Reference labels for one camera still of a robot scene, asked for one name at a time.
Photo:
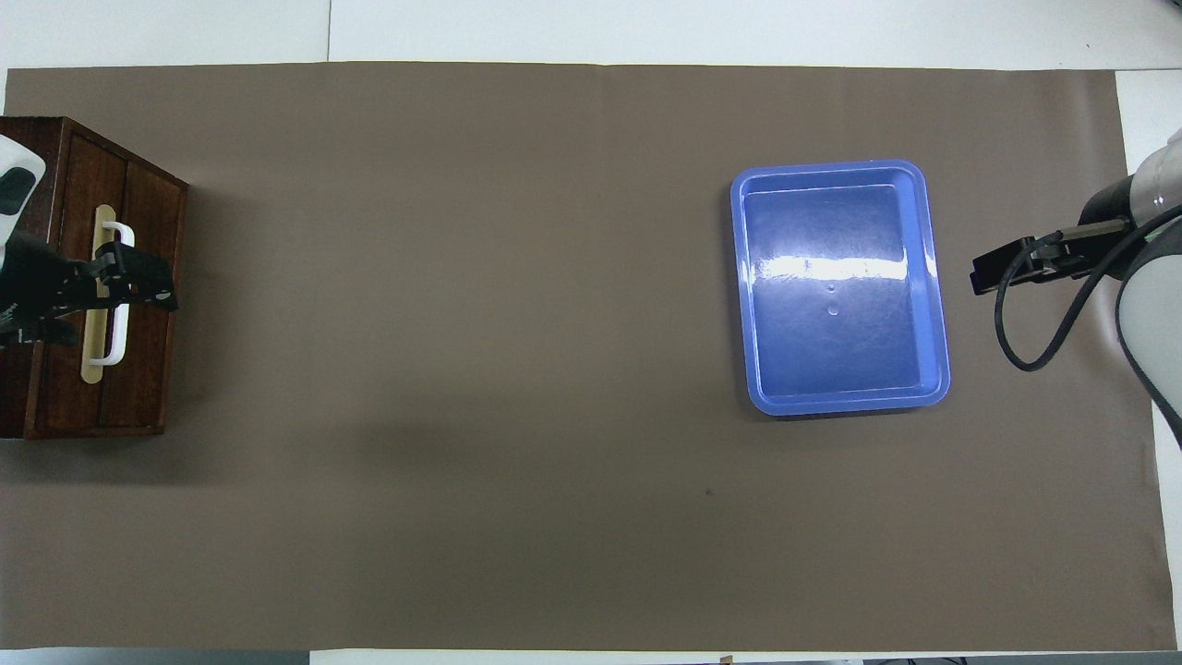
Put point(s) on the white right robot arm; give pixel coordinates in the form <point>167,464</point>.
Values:
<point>1154,314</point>

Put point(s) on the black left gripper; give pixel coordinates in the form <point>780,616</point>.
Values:
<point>37,286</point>

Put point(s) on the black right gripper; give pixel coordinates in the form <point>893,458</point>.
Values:
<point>1103,254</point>

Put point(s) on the dark wooden cabinet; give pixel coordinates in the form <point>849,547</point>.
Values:
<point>152,369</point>

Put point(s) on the blue plastic tray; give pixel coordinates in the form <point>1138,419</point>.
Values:
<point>831,369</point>

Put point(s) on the brown table mat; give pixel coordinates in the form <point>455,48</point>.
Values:
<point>508,369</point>

